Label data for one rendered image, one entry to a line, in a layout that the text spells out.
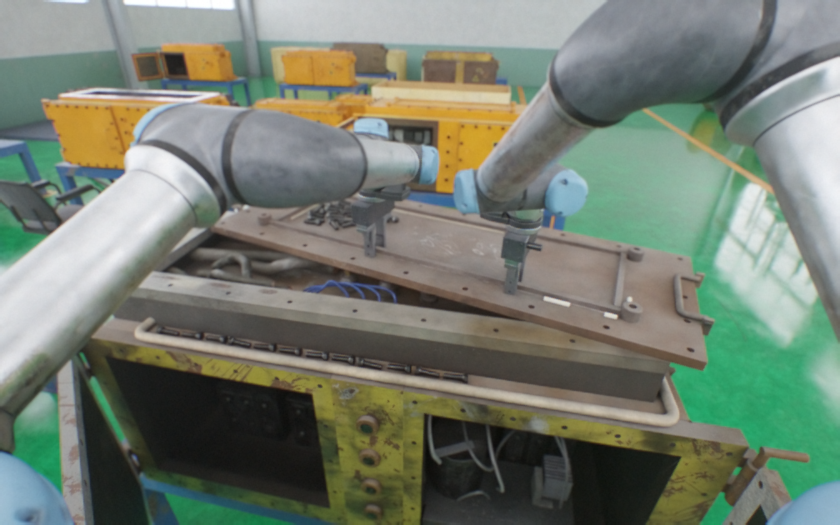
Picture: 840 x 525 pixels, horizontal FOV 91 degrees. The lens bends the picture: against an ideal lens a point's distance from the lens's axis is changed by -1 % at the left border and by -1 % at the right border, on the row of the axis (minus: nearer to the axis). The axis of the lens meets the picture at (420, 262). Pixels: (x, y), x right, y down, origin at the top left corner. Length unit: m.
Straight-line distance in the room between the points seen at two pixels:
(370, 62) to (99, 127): 8.59
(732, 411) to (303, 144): 2.89
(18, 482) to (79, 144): 4.80
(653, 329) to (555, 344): 0.21
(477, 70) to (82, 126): 6.69
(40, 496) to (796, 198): 0.55
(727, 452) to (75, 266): 1.04
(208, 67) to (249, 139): 10.79
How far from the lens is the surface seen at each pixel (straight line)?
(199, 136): 0.54
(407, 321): 0.90
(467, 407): 0.91
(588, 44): 0.43
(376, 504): 1.27
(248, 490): 1.45
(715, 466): 1.06
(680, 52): 0.41
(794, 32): 0.46
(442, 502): 1.32
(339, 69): 9.80
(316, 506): 1.37
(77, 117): 4.97
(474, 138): 3.40
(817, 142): 0.44
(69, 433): 1.06
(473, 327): 0.90
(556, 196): 0.74
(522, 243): 0.87
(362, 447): 1.09
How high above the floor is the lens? 1.89
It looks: 30 degrees down
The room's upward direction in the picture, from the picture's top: 1 degrees clockwise
